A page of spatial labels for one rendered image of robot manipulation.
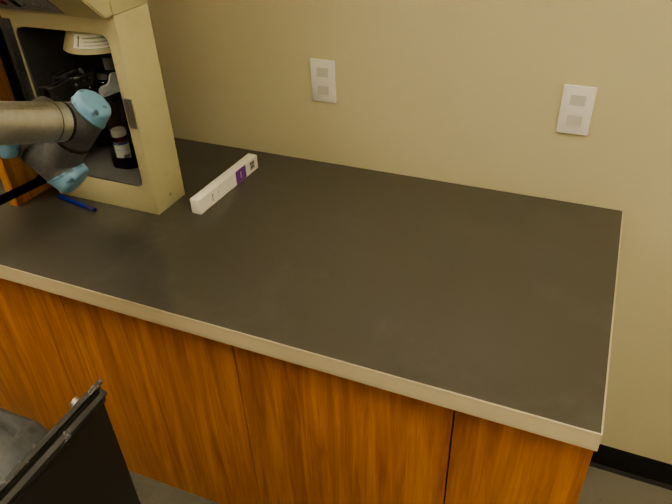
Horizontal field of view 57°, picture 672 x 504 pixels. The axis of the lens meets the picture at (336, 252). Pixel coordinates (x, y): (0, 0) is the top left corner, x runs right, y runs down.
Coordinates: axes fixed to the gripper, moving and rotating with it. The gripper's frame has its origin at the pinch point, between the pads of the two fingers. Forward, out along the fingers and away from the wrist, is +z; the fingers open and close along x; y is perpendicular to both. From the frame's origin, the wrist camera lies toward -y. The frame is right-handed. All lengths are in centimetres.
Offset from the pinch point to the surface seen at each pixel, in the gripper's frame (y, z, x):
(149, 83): 3.5, -3.9, -14.2
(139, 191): -21.2, -11.4, -9.6
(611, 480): -123, 22, -135
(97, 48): 11.7, -6.8, -4.9
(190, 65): -7.1, 32.5, 1.5
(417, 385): -27, -42, -89
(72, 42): 12.7, -7.6, 1.0
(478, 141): -18, 32, -82
